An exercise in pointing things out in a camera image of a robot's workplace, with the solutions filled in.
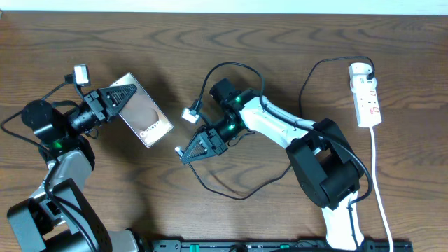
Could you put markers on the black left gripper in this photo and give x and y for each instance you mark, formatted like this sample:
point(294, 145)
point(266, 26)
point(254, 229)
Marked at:
point(98, 103)

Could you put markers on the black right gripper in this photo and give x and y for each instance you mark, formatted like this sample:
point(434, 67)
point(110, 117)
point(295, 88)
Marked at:
point(210, 142)

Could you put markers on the Galaxy smartphone with reflective screen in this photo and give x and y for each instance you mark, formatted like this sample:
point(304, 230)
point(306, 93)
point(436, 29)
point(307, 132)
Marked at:
point(142, 114)

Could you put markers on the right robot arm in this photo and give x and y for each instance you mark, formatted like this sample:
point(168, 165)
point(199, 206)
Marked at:
point(326, 167)

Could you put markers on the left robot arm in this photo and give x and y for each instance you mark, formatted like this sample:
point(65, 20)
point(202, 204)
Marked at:
point(57, 216)

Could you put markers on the white USB charger plug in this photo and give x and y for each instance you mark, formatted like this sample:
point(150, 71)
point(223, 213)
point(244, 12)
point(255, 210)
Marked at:
point(359, 68)

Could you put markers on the white power strip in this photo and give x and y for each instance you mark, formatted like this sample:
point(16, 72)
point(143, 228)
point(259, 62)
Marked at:
point(365, 101)

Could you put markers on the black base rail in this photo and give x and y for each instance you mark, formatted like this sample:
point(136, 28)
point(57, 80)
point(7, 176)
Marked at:
point(170, 245)

